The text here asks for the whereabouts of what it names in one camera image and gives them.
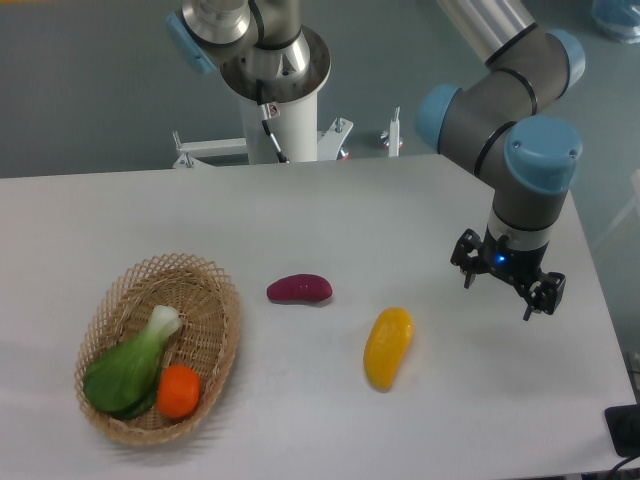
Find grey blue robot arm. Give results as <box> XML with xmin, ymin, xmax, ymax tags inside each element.
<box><xmin>166</xmin><ymin>1</ymin><xmax>585</xmax><ymax>314</ymax></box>

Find green bok choy toy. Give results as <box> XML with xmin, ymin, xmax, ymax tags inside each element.
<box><xmin>83</xmin><ymin>305</ymin><xmax>182</xmax><ymax>420</ymax></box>

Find purple sweet potato toy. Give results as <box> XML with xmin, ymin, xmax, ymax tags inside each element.
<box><xmin>266</xmin><ymin>273</ymin><xmax>333</xmax><ymax>303</ymax></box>

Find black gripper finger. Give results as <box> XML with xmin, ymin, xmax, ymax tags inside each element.
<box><xmin>516</xmin><ymin>271</ymin><xmax>566</xmax><ymax>321</ymax></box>
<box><xmin>450</xmin><ymin>229</ymin><xmax>484</xmax><ymax>289</ymax></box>

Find woven wicker basket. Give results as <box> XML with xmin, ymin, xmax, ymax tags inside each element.
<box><xmin>75</xmin><ymin>253</ymin><xmax>240</xmax><ymax>445</ymax></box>

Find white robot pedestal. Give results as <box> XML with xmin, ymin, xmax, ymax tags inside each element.
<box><xmin>171</xmin><ymin>24</ymin><xmax>355</xmax><ymax>169</ymax></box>

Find black device at edge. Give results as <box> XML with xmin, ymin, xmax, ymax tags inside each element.
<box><xmin>604</xmin><ymin>404</ymin><xmax>639</xmax><ymax>457</ymax></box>

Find blue plastic bag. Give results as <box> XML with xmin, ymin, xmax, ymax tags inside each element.
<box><xmin>591</xmin><ymin>0</ymin><xmax>639</xmax><ymax>44</ymax></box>

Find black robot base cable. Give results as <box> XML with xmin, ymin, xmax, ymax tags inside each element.
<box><xmin>255</xmin><ymin>78</ymin><xmax>290</xmax><ymax>164</ymax></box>

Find white stand foot bracket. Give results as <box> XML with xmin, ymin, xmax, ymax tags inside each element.
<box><xmin>380</xmin><ymin>106</ymin><xmax>404</xmax><ymax>157</ymax></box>

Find orange toy fruit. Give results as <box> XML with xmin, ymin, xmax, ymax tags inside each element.
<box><xmin>156</xmin><ymin>365</ymin><xmax>200</xmax><ymax>419</ymax></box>

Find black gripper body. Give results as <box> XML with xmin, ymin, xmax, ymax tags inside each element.
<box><xmin>480</xmin><ymin>234</ymin><xmax>548</xmax><ymax>291</ymax></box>

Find yellow mango toy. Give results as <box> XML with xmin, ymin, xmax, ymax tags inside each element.
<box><xmin>363</xmin><ymin>307</ymin><xmax>414</xmax><ymax>392</ymax></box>

